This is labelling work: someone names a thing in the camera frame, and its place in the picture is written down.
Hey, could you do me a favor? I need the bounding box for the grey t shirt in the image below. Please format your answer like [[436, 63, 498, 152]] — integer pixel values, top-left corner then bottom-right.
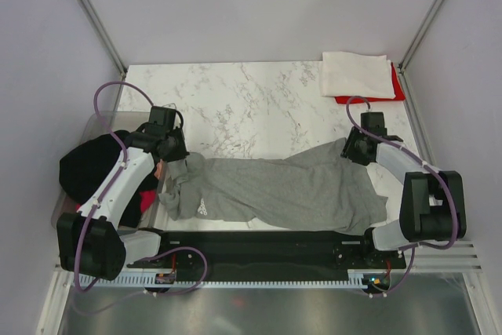
[[159, 138, 387, 235]]

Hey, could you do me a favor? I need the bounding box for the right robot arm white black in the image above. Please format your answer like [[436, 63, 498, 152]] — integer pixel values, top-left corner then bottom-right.
[[341, 111, 467, 268]]

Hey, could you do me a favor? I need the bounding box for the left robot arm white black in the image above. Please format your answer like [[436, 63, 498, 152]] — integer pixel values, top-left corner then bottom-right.
[[56, 106, 187, 280]]

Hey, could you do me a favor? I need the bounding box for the peach t shirt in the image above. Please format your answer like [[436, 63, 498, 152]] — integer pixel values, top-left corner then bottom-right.
[[154, 160, 164, 180]]

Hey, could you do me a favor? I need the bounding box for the magenta t shirt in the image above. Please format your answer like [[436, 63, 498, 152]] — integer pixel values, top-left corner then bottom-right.
[[74, 189, 157, 214]]

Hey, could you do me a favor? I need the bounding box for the red folded t shirt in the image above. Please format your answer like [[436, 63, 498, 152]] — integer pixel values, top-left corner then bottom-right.
[[334, 62, 406, 105]]

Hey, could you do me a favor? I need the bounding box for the white folded t shirt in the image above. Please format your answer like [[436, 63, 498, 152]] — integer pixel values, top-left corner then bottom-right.
[[319, 51, 393, 97]]

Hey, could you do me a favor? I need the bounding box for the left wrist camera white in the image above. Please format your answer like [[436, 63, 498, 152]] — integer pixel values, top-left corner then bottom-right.
[[162, 103, 177, 109]]

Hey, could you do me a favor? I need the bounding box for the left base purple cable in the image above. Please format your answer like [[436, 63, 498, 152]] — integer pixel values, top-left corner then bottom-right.
[[129, 247, 209, 299]]

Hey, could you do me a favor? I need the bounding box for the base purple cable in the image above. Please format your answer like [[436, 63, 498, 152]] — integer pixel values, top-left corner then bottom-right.
[[129, 247, 209, 299], [362, 244, 417, 299]]

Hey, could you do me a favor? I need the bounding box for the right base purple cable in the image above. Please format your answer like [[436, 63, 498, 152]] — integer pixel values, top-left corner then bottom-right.
[[362, 244, 417, 299]]

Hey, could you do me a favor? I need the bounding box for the white slotted cable duct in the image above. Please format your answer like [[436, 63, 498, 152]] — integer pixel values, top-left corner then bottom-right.
[[74, 270, 372, 291]]

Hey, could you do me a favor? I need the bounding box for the left aluminium frame post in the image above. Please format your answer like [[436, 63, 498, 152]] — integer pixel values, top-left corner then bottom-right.
[[77, 0, 127, 78]]

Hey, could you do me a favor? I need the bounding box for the aluminium frame post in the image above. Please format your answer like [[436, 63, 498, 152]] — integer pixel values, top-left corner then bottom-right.
[[398, 0, 446, 73], [77, 0, 127, 78]]

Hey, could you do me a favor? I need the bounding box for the right aluminium frame post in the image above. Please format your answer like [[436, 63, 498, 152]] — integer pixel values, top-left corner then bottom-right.
[[398, 0, 446, 73]]

